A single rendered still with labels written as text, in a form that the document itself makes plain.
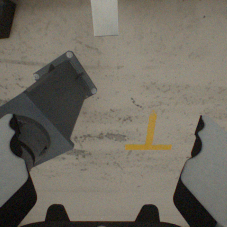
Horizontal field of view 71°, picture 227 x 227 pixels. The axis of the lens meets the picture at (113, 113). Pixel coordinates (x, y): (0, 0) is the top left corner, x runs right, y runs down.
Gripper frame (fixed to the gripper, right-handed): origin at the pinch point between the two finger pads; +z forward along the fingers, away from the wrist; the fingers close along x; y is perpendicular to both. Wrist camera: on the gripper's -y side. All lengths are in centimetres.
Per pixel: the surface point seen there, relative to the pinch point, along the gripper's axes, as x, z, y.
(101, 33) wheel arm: -1.1, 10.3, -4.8
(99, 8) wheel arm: -1.2, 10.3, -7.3
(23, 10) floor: -49, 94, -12
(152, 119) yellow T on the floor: 31, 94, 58
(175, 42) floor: 38, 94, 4
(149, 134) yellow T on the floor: 31, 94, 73
